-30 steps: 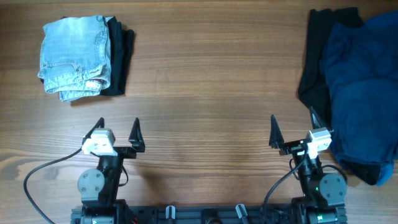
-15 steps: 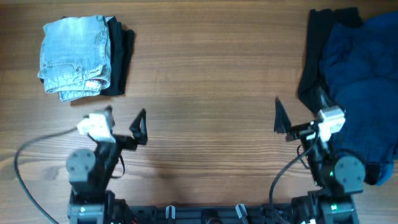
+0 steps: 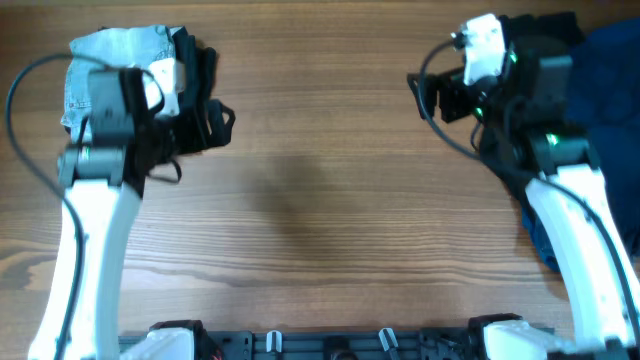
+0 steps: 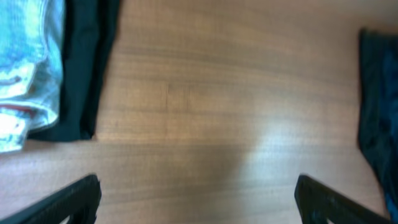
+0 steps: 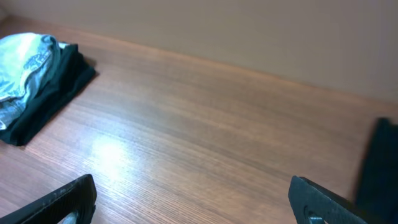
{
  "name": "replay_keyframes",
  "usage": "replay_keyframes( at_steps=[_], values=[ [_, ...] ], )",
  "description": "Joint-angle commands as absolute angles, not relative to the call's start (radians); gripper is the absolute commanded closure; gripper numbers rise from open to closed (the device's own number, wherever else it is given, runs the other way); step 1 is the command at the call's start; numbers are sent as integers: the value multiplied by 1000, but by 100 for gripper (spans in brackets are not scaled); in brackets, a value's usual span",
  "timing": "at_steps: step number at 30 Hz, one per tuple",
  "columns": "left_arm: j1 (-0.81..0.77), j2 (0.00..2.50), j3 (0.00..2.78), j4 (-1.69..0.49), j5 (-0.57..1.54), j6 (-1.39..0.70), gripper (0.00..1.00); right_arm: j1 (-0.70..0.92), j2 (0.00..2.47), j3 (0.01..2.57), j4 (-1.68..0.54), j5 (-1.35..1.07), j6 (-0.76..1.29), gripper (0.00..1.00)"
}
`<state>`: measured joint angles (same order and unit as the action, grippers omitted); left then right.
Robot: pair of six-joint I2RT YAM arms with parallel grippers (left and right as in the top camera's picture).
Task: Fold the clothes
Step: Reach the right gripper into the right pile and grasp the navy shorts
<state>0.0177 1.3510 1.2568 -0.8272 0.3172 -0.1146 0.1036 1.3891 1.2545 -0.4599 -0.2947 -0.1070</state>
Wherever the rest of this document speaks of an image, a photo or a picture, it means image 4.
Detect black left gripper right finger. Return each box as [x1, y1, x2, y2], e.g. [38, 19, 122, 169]
[294, 174, 391, 224]

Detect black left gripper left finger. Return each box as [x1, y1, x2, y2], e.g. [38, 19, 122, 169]
[1, 174, 101, 224]

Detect navy blue shorts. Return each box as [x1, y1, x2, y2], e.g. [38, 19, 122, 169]
[358, 30, 397, 222]

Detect folded black garment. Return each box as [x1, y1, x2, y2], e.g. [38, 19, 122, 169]
[28, 0, 120, 142]

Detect folded light blue jeans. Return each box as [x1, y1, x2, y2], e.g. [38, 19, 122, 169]
[1, 0, 66, 152]

